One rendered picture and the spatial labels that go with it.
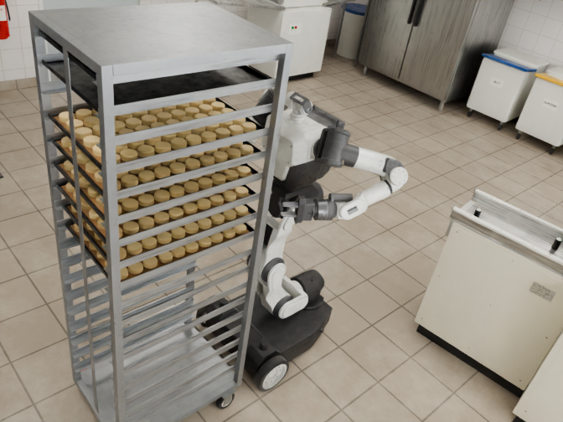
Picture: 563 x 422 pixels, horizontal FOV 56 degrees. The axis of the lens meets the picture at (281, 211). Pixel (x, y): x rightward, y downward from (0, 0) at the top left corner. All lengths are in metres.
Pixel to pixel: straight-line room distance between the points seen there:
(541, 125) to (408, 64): 1.70
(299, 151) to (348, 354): 1.40
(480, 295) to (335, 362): 0.87
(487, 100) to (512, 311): 3.97
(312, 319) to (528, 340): 1.13
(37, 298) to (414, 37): 5.10
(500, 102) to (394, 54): 1.42
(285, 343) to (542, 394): 1.29
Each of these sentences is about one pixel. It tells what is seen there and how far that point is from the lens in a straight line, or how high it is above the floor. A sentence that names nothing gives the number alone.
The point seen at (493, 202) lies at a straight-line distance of 3.16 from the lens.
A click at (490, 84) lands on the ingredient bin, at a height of 0.48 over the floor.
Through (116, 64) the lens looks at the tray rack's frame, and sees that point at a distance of 1.43.
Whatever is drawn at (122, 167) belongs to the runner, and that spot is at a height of 1.50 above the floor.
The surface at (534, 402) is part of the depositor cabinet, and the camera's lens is 3.08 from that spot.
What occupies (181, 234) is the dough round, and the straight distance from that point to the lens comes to 1.91.
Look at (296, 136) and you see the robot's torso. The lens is 2.20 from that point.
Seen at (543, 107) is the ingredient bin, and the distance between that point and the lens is 6.41.
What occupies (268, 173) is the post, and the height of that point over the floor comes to 1.35.
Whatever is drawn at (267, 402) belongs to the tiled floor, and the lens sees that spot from 2.87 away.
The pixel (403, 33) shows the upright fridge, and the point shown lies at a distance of 6.89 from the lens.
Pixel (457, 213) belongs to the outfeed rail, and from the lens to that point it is 2.93.
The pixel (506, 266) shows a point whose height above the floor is 0.74.
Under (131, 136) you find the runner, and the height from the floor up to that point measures 1.59.
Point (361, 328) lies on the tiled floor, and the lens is 3.34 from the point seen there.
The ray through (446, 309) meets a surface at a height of 0.30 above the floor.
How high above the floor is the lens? 2.31
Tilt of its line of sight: 34 degrees down
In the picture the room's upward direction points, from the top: 10 degrees clockwise
